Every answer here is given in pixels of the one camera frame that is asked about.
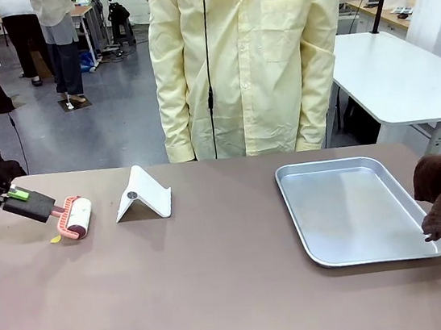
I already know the wooden top desk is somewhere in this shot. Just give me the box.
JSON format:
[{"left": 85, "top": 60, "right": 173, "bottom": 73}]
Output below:
[{"left": 68, "top": 0, "right": 111, "bottom": 71}]

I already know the silver metal tray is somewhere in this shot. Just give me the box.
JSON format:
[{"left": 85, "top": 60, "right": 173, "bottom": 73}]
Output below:
[{"left": 273, "top": 144, "right": 441, "bottom": 278}]

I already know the blue bag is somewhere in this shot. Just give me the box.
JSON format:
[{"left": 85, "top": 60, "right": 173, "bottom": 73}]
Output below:
[{"left": 77, "top": 50, "right": 98, "bottom": 75}]

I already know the bystander in pale top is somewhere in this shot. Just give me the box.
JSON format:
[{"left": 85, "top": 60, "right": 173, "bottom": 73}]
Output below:
[{"left": 29, "top": 0, "right": 89, "bottom": 112}]

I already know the person in yellow shirt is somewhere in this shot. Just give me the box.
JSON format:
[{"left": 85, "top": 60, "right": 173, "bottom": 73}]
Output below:
[{"left": 141, "top": 0, "right": 368, "bottom": 171}]

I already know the bystander in black trousers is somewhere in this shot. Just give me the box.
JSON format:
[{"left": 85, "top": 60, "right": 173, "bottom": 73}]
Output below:
[{"left": 0, "top": 0, "right": 58, "bottom": 91}]

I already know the white folding stand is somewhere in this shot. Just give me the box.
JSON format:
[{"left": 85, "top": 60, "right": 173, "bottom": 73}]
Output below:
[{"left": 109, "top": 160, "right": 176, "bottom": 225}]

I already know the wooden workbench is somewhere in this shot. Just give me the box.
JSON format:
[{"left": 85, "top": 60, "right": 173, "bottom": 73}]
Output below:
[{"left": 344, "top": 0, "right": 413, "bottom": 45}]

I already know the black stool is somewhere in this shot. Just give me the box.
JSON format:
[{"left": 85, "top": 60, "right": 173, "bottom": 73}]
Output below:
[{"left": 106, "top": 0, "right": 137, "bottom": 49}]

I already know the thin black cable on shirt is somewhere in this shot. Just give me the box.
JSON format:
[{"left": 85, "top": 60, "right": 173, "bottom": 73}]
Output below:
[{"left": 193, "top": 0, "right": 231, "bottom": 161}]

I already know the pink and white lint roller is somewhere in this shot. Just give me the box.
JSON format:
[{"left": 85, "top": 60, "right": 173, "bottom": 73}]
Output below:
[{"left": 48, "top": 193, "right": 98, "bottom": 243}]

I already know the large white table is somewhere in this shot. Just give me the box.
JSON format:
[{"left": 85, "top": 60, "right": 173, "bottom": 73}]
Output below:
[{"left": 324, "top": 20, "right": 441, "bottom": 161}]

